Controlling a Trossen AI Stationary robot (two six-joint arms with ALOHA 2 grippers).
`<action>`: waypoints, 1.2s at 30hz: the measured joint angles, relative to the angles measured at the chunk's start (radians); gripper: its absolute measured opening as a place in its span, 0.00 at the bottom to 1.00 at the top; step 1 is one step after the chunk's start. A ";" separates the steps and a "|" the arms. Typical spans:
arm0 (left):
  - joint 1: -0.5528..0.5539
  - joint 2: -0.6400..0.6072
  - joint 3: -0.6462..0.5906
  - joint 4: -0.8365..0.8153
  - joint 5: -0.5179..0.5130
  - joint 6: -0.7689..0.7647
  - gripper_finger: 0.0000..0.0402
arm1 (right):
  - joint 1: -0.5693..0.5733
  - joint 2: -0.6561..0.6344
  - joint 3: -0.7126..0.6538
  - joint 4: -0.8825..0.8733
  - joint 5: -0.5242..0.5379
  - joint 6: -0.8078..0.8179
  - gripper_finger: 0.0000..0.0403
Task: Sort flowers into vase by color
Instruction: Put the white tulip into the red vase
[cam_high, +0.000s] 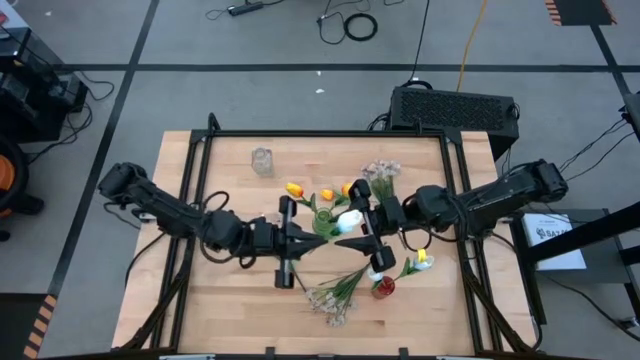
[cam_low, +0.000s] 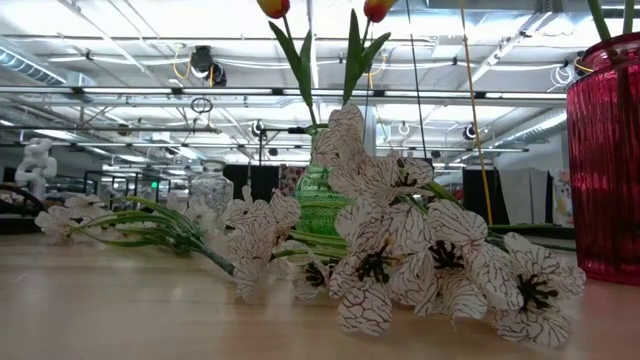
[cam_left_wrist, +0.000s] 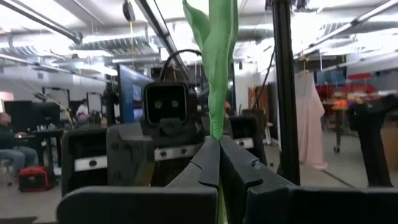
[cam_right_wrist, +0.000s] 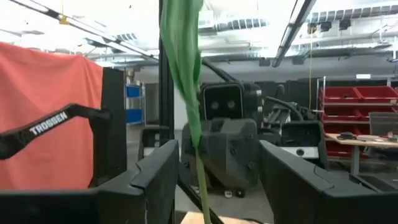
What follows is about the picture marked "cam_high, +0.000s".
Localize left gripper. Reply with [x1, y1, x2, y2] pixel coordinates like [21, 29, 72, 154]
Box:
[249, 196, 329, 290]

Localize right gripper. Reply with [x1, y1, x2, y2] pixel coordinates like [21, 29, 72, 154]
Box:
[335, 178, 409, 275]

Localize green glass vase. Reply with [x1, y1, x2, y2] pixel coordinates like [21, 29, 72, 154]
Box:
[312, 207, 339, 240]

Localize red ribbed glass vase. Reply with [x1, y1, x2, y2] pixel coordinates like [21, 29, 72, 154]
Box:
[370, 275, 397, 300]

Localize clear glass vase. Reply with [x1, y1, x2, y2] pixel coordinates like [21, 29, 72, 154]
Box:
[250, 146, 275, 177]

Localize black computer case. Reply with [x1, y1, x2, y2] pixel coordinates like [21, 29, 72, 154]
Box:
[388, 85, 520, 161]

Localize white printed box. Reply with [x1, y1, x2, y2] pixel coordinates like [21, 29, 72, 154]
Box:
[522, 212, 587, 272]

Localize black power strip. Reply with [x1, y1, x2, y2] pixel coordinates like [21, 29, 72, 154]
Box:
[227, 1, 265, 17]

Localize dark side table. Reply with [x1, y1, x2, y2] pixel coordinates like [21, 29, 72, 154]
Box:
[509, 199, 640, 326]

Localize black mat hazard stripes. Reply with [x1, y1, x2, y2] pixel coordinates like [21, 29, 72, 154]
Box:
[543, 0, 618, 27]
[0, 293, 59, 360]

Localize orange black shop vacuum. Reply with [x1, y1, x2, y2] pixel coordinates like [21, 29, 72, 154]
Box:
[0, 133, 46, 242]

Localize black equipment cart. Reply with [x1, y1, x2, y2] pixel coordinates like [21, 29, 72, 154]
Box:
[0, 27, 90, 144]

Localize black cable yellow tag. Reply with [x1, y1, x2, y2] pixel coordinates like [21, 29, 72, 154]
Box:
[398, 227, 429, 264]

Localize black metal table frame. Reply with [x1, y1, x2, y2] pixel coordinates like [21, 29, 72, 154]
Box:
[112, 112, 539, 359]

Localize black floor cable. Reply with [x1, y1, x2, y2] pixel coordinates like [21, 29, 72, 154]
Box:
[399, 0, 431, 89]

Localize coiled black cable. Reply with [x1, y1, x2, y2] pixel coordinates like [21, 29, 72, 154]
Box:
[343, 12, 379, 43]

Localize yellow hanging cable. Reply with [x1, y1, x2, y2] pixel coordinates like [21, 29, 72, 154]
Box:
[455, 0, 489, 94]

